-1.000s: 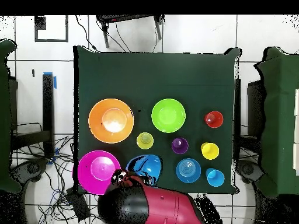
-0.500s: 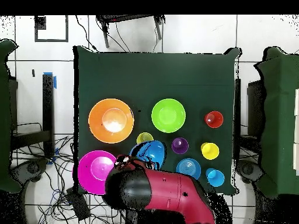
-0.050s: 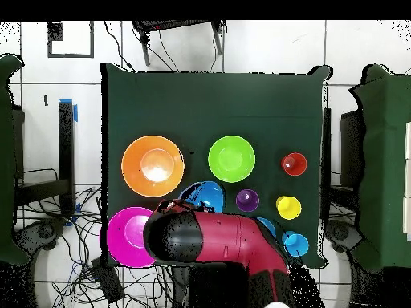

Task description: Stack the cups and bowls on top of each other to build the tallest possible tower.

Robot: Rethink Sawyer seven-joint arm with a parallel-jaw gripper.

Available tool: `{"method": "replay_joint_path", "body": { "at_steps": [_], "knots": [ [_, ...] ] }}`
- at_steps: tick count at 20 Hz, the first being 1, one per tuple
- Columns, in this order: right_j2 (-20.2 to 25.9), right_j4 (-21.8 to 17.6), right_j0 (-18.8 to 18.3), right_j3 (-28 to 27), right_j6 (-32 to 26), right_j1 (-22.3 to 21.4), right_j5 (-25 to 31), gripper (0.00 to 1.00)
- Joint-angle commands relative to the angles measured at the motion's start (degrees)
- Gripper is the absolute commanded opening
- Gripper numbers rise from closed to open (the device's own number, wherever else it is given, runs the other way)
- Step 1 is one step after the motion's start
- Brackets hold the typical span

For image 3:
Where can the neighbouring green cloth table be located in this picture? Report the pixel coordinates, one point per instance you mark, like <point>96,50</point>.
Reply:
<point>385,160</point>
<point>6,160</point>

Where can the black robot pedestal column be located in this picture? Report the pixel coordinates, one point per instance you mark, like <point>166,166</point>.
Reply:
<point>218,288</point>

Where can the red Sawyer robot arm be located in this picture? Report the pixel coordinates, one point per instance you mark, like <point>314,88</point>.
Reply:
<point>224,237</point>

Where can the large blue bowl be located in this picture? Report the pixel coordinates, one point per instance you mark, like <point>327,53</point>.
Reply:
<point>208,195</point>

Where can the orange bowl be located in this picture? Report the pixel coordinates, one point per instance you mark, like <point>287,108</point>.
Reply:
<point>135,166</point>

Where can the pink bowl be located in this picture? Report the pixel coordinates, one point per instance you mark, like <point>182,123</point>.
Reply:
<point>125,237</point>

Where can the small blue bowl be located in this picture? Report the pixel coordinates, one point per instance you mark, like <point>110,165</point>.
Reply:
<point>268,226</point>

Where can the blue cup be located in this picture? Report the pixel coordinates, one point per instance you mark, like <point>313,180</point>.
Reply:
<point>296,244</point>

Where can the yellow cup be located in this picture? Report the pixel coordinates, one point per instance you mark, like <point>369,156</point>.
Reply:
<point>289,208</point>

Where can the red cup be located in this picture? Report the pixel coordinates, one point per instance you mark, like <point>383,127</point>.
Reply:
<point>294,164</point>

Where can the purple cup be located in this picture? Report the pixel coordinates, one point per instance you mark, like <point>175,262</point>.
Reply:
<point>248,201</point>

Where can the dark green tablecloth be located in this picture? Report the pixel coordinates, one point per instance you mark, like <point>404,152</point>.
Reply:
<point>192,106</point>

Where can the grey robot pedestal foot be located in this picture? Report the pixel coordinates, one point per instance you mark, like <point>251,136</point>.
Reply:
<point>340,234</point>
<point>45,231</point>

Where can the green bowl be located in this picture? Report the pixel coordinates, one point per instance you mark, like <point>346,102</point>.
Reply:
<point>231,158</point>

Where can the black stool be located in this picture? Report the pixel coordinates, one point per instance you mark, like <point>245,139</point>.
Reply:
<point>173,25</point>

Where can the black floor frame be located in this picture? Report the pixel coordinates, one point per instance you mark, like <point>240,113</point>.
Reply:
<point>70,56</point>

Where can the blue tape strip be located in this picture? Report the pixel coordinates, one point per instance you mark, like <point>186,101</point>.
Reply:
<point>75,112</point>

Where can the black table frame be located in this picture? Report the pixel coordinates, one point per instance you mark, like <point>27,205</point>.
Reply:
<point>65,144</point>

